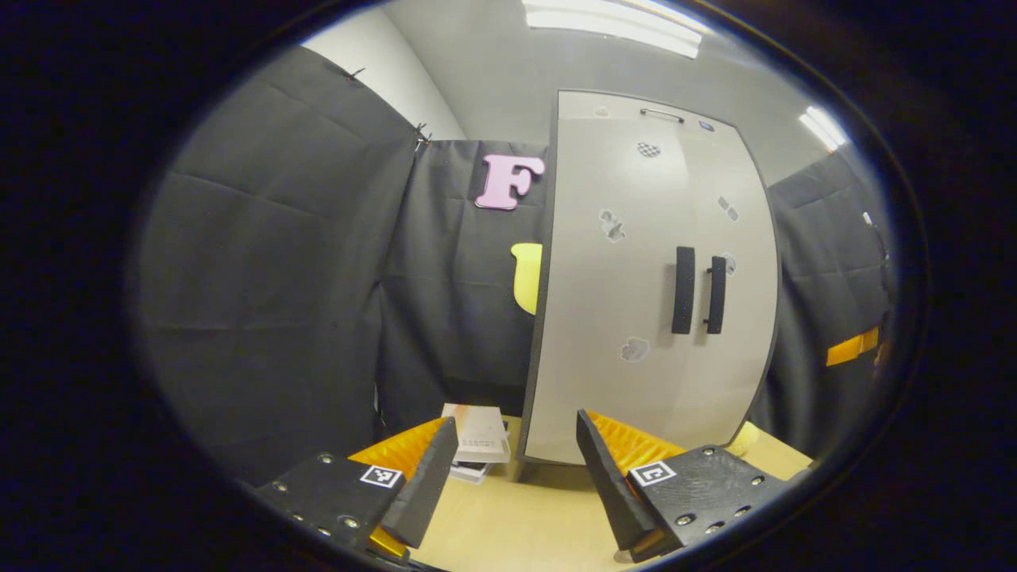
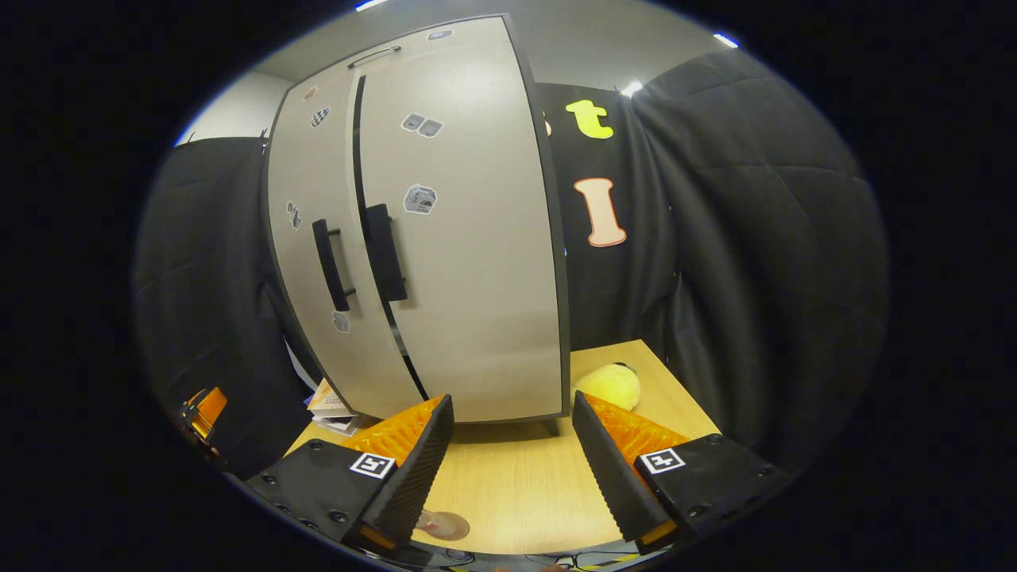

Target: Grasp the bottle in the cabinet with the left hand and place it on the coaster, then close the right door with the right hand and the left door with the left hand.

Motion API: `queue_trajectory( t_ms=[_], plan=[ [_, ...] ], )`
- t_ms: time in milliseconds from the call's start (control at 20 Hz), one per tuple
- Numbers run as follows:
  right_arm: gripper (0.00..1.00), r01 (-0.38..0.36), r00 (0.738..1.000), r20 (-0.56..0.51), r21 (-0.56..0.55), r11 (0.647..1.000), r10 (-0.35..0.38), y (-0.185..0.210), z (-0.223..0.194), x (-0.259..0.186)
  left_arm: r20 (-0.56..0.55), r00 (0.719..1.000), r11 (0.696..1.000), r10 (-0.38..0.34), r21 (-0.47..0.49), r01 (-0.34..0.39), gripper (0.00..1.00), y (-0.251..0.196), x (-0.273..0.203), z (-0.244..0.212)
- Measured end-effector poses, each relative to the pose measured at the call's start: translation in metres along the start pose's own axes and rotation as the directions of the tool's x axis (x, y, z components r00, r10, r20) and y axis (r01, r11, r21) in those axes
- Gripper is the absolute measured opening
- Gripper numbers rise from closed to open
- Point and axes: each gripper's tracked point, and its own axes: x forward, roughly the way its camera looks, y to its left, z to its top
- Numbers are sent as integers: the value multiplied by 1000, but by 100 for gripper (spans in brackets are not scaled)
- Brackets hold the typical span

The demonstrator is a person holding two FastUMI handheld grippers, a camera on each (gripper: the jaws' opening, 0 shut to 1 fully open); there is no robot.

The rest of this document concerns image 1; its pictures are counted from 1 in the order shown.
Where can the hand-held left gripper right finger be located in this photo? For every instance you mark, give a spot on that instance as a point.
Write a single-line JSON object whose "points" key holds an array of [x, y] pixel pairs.
{"points": [[608, 488]]}

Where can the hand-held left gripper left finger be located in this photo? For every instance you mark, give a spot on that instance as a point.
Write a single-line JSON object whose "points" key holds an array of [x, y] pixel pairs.
{"points": [[425, 488]]}

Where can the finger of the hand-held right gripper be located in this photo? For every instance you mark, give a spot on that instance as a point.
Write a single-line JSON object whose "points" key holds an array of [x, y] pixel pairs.
{"points": [[850, 348]]}

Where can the white cabinet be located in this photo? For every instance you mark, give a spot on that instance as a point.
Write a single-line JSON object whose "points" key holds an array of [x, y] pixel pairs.
{"points": [[604, 103]]}

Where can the stack of white booklets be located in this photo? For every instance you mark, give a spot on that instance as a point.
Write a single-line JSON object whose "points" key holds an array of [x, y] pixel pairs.
{"points": [[481, 437]]}

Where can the small ceiling light panel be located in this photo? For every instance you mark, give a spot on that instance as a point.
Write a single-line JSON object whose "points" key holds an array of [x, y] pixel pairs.
{"points": [[822, 127]]}

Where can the black backdrop cloth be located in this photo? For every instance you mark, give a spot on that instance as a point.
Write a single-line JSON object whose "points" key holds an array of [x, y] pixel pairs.
{"points": [[262, 262]]}

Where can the long ceiling light panel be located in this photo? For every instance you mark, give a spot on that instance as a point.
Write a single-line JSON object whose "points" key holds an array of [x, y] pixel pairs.
{"points": [[612, 24]]}

